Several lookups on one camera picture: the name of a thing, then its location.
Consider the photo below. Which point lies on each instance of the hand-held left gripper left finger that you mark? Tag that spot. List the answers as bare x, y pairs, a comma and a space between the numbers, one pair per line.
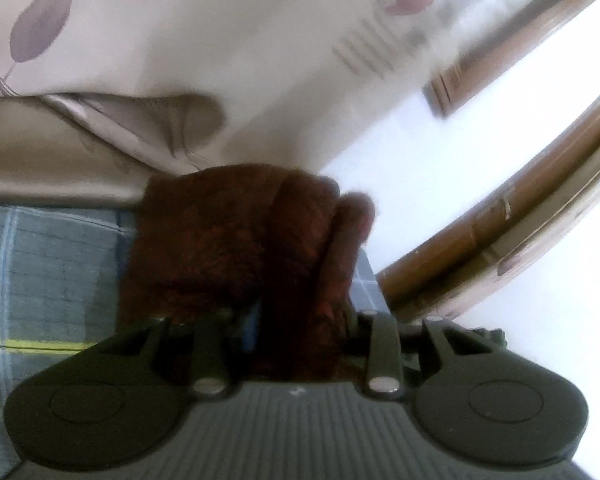
251, 332

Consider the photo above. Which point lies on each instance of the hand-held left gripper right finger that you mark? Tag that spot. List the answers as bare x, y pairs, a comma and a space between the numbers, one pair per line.
381, 342

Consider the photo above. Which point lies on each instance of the maroon knitted sweater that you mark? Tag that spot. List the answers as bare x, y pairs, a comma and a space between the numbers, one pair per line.
220, 240

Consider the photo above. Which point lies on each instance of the brown wooden trim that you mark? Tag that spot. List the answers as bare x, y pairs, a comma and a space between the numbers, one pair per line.
480, 230

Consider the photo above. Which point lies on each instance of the blue plaid bed sheet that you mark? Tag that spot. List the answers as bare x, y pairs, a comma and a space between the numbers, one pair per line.
45, 270

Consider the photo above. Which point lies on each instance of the beige leaf patterned curtain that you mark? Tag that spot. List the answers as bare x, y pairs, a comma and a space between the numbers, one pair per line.
180, 35

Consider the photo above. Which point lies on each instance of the wooden window frame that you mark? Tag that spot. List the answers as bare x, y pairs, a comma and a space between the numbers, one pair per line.
510, 45

